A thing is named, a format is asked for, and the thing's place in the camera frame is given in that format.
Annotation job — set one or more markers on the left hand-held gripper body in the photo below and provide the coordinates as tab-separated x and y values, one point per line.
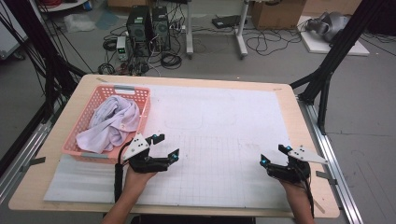
137	147

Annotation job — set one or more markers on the grey rounded machine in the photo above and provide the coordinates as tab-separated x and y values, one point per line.
333	25

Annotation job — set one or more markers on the black flat device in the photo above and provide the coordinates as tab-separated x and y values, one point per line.
227	21

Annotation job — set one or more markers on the clear plastic bag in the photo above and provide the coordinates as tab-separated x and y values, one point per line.
77	23

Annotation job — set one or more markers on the pink plastic basket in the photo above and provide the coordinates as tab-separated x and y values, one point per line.
137	93

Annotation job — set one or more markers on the black metal frame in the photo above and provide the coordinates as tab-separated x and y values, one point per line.
342	40
40	40

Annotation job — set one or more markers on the white grid mat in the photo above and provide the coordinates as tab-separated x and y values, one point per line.
218	124

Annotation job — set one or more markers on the black computer tower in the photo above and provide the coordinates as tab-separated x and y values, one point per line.
160	28
137	28

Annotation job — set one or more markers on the white floor board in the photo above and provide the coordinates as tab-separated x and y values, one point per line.
317	45

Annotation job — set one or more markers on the grey metal bracket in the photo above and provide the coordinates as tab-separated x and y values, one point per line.
325	175
37	160

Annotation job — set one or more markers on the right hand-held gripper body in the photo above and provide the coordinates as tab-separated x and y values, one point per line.
289	172

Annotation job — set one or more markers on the white bench power supply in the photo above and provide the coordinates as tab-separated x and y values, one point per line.
121	48

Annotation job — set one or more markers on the person's right hand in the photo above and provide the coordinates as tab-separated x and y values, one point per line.
294	190

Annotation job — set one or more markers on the aluminium rail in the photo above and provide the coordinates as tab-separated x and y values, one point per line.
18	165
330	155

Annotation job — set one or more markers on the white metal desk frame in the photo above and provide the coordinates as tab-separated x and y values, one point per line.
189	31

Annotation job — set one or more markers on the person's left hand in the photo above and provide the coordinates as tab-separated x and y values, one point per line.
136	182

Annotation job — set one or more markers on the lilac printed cloth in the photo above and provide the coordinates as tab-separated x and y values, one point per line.
109	124

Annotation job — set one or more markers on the brown cardboard box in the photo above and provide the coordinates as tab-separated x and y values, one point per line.
277	14

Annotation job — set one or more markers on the beige tape strip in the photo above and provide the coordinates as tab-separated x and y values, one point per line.
319	207

